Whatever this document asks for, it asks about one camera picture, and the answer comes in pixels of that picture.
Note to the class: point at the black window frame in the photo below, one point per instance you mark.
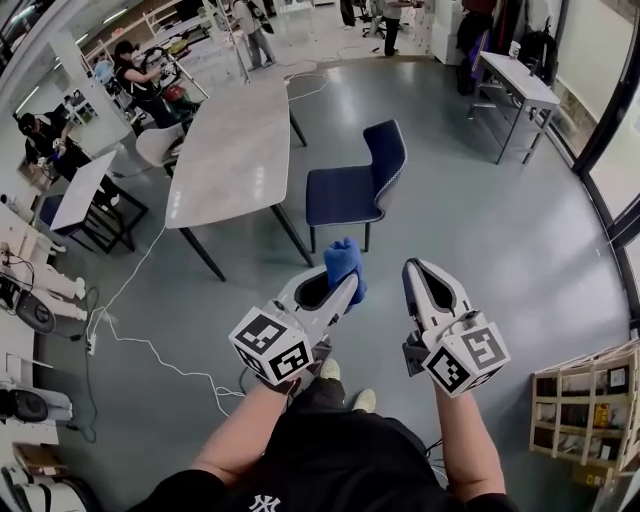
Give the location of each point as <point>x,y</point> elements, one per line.
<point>597,132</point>

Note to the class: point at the coat rack with clothes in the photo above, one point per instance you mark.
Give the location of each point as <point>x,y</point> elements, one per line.
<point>475,40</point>

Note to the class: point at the person's right forearm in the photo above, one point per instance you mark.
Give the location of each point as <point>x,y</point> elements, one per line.
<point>465,450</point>

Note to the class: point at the blue wiping cloth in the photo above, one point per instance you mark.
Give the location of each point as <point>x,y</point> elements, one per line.
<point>345,260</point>

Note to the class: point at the navy blue chair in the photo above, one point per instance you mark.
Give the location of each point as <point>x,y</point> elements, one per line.
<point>345,195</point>

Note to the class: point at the wooden crate shelf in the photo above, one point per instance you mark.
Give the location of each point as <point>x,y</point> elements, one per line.
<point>575,400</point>

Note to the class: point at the person's white shoe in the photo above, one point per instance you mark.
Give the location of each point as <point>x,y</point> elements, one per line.
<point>330,369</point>
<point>364,400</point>

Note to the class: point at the white paper cup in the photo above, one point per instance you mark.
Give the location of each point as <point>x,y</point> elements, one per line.
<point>515,50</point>

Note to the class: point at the white plastic chair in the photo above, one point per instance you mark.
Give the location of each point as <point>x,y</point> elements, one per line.
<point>157,145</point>

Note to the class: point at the black backpack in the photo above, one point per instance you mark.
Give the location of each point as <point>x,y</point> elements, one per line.
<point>540,55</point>

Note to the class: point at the person's left forearm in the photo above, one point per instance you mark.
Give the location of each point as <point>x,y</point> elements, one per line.
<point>235,440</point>

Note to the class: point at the white-top black-frame side table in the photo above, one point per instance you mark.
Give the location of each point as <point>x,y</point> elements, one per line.
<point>82,190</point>

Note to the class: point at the grey metal desk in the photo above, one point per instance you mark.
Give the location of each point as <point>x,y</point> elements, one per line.
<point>520,82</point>

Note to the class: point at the person's right white shoe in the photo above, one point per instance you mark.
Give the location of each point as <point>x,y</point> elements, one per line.
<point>364,400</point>

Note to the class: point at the person's left white shoe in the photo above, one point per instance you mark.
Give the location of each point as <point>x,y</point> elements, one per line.
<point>330,369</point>

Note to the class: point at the black round device on stand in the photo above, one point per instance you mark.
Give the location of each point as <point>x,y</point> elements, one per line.
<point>25,405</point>

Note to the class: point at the white carved furniture piece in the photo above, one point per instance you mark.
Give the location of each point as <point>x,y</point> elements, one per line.
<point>55,285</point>

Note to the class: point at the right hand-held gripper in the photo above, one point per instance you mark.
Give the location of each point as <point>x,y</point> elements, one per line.
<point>465,355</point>

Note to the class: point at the long grey marble table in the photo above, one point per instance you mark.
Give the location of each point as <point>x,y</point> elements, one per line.
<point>235,145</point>

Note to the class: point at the white cabinet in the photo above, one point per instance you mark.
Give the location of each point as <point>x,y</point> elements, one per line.
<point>447,35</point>

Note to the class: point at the white power strip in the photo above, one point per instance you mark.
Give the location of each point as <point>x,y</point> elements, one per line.
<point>92,345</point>

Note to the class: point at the black oval device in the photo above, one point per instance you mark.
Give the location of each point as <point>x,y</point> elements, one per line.
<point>35,312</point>

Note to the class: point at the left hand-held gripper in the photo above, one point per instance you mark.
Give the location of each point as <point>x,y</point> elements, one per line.
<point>270,345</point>

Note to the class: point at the cardboard box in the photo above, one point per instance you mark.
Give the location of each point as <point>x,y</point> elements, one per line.
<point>37,457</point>

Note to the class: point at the white metal shelving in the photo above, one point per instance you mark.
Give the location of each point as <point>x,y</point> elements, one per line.
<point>160,20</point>

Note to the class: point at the person's black shirt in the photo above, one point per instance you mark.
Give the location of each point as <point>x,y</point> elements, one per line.
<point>350,470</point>

